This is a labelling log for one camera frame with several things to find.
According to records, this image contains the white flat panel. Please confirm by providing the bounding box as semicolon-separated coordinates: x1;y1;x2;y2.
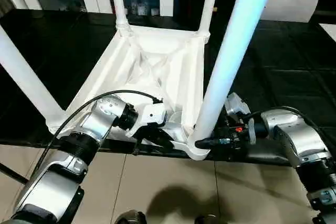
317;23;336;38

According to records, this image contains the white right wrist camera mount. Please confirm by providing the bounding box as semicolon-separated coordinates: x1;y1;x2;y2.
225;92;257;146

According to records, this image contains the black bar with red light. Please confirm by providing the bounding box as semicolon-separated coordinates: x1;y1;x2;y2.
313;8;336;16

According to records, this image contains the black metal stand pole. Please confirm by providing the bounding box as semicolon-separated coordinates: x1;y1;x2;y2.
0;162;28;184

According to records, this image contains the white plastic table leg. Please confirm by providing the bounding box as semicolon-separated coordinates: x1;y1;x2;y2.
109;0;134;37
0;24;66;133
198;0;221;38
194;0;279;143

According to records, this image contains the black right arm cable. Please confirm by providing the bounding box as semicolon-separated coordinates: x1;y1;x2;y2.
243;105;336;156

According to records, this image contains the black mat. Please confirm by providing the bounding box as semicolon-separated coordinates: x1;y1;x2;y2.
0;8;336;167

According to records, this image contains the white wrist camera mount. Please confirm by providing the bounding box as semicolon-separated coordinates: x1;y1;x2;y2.
125;103;168;138
225;92;257;146

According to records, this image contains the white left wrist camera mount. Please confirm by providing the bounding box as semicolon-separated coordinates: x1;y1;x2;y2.
125;103;168;138

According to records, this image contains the dark left robot leg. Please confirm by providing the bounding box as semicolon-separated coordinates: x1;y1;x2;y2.
115;210;146;224

